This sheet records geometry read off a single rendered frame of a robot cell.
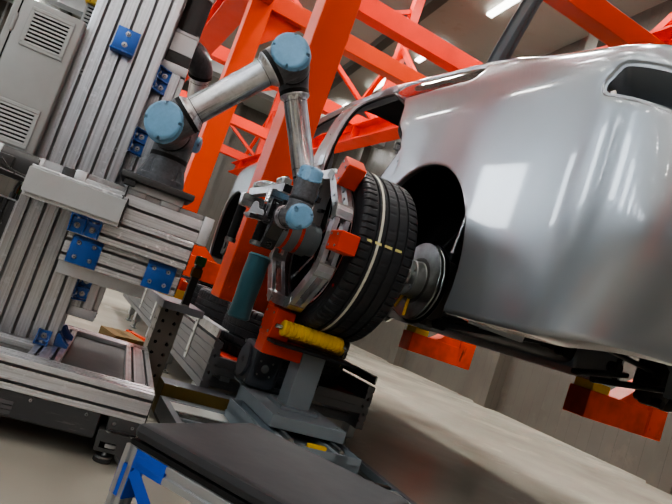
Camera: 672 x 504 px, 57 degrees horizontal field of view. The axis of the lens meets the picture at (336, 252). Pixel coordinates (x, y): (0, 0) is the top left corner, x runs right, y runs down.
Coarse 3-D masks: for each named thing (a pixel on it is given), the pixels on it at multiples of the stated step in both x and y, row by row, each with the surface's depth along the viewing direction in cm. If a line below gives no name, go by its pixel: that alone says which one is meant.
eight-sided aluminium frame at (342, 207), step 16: (336, 192) 218; (336, 208) 212; (352, 208) 215; (336, 224) 211; (272, 256) 255; (320, 256) 211; (336, 256) 212; (272, 272) 249; (320, 272) 210; (272, 288) 243; (304, 288) 215; (320, 288) 216; (288, 304) 221; (304, 304) 221
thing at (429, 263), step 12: (420, 252) 254; (432, 252) 246; (420, 264) 246; (432, 264) 243; (444, 264) 240; (420, 276) 243; (432, 276) 240; (444, 276) 237; (408, 288) 244; (420, 288) 244; (432, 288) 238; (420, 300) 242; (432, 300) 238; (396, 312) 254; (408, 312) 247; (420, 312) 240
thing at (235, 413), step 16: (240, 400) 248; (240, 416) 231; (256, 416) 231; (272, 432) 214; (288, 432) 230; (304, 448) 207; (320, 448) 209; (336, 448) 216; (336, 464) 212; (352, 464) 215
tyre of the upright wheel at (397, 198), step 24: (360, 192) 220; (384, 192) 223; (360, 216) 214; (408, 216) 223; (360, 240) 209; (384, 240) 214; (408, 240) 218; (288, 264) 259; (360, 264) 210; (384, 264) 213; (408, 264) 217; (336, 288) 211; (384, 288) 215; (312, 312) 222; (336, 312) 217; (360, 312) 218; (384, 312) 220; (360, 336) 228
